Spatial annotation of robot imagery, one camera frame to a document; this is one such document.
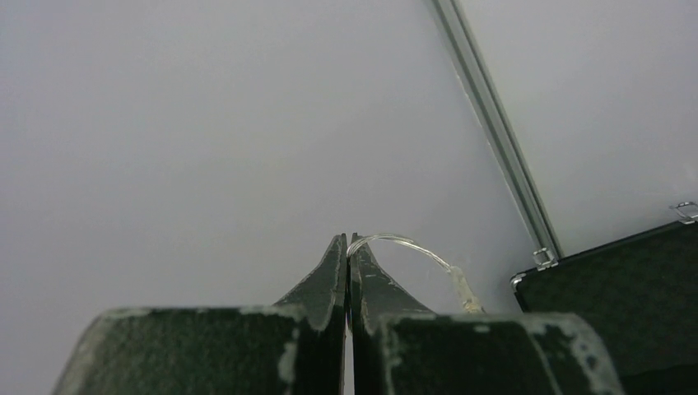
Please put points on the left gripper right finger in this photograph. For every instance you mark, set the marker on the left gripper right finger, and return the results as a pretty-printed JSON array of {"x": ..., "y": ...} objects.
[{"x": 373, "y": 294}]

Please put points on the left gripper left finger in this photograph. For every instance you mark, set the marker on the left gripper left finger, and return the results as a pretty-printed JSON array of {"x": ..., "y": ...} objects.
[{"x": 318, "y": 367}]

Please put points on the black poker chip case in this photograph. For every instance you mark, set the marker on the black poker chip case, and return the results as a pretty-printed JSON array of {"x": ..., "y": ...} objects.
[{"x": 639, "y": 294}]

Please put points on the aluminium corner frame post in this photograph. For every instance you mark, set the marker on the aluminium corner frame post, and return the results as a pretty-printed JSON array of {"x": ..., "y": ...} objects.
[{"x": 490, "y": 113}]

